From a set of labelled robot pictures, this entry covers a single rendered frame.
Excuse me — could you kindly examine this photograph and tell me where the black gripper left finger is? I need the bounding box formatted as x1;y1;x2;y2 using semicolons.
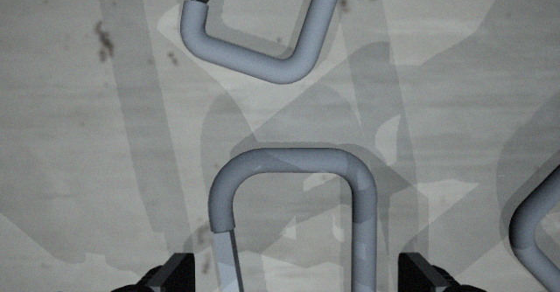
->
111;253;195;292

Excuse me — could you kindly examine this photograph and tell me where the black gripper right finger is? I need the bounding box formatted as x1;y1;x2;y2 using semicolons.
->
397;253;486;292

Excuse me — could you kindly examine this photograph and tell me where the grey carabiner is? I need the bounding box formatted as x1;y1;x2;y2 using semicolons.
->
207;148;377;292
508;164;560;292
180;0;338;85

